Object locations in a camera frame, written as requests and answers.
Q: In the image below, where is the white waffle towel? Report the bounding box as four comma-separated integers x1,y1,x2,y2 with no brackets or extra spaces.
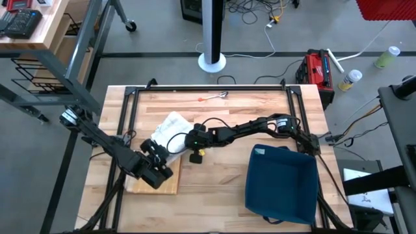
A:
149,110,195,166

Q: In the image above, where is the yellow checked towel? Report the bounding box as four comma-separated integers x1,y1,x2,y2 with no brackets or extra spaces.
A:
125,155,183,196

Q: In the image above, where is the navy fabric storage bin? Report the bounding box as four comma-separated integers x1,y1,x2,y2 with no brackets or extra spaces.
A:
244,143,320,226

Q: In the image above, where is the black floor box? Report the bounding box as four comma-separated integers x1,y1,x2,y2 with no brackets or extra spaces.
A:
180,0,204,25

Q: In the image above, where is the red black tool case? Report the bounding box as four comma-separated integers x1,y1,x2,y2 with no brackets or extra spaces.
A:
294,48,335,104

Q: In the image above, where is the white plastic tube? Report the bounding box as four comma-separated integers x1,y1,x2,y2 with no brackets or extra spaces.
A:
326,47,345,74

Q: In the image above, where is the yellow white wipes canister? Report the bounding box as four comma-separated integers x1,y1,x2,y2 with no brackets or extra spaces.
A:
337,69,363,92

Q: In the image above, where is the white paper sheet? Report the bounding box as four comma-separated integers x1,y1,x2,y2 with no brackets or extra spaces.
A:
343,167,395,215

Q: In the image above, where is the black keypad device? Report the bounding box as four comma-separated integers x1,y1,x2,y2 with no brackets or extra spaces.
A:
3,8,43,40

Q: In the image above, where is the grey equipment cart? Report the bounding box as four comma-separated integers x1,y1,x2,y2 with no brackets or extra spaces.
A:
343,74,416,234

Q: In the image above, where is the green wipes canister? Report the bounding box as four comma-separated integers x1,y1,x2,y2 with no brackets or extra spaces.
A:
373,45,401,70

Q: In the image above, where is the red flat device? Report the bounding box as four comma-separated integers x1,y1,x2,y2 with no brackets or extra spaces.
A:
5,0,33,12

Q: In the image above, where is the red foam panel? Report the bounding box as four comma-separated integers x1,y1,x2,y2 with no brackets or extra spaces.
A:
355,0,416,22

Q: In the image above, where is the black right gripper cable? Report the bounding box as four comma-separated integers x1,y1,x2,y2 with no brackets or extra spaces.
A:
166,116,232,155

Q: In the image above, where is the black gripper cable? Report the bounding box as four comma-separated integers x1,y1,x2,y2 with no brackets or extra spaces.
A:
166,116,232,155
122,129,138,146

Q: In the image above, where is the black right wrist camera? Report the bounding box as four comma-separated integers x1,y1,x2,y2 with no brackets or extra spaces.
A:
188,151,204,164

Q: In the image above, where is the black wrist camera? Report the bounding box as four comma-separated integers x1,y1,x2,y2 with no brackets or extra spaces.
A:
139,163,174,190
188,151,204,164

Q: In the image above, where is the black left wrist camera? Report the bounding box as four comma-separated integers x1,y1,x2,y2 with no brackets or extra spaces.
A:
139,163,174,190

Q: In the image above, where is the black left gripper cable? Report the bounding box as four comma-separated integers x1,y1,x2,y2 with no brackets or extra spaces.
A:
122,129,138,146

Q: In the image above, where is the metal spoon orange handle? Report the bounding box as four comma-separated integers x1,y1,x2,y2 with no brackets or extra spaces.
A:
198,91,229,103

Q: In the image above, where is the black aluminium table frame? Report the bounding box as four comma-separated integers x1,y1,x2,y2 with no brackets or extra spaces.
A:
61,83,358,234

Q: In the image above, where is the short black floor cable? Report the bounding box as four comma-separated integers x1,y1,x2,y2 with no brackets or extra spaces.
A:
216,75,237,86

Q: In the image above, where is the long black floor cable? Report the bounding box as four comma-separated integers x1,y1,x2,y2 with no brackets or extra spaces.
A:
253,58,305,86

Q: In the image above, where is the white power cable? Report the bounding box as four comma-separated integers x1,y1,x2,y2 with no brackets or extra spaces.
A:
194,19,277,60

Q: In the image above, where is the black floor cable tangle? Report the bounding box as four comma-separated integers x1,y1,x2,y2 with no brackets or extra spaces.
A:
224,0,300,25

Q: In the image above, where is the black wire rack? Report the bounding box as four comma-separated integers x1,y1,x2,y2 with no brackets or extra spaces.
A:
11,12,92,95

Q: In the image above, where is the black orange cable bundle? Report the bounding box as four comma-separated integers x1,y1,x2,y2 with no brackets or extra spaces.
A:
324,103,389,149

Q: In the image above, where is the wooden workbench grey frame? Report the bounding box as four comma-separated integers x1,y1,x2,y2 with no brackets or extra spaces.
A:
0,0,137,124

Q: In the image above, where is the thin white floor cable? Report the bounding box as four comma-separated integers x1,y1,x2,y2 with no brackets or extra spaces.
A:
336,21,391,62

